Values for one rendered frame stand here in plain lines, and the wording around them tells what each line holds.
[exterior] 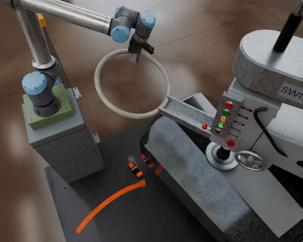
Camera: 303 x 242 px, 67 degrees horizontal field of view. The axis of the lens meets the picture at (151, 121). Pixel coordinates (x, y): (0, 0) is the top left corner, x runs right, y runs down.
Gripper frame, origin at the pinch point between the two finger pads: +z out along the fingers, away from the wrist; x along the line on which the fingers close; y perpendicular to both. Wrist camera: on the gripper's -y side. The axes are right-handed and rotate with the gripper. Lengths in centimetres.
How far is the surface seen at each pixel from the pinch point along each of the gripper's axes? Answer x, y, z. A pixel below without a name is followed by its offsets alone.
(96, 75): 25.0, 23.2, -7.6
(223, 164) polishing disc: 66, -62, -5
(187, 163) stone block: 63, -48, 18
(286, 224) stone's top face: 98, -92, -16
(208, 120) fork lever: 44, -46, -15
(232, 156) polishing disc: 60, -68, -6
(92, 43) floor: -145, 39, 173
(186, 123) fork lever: 48, -31, -15
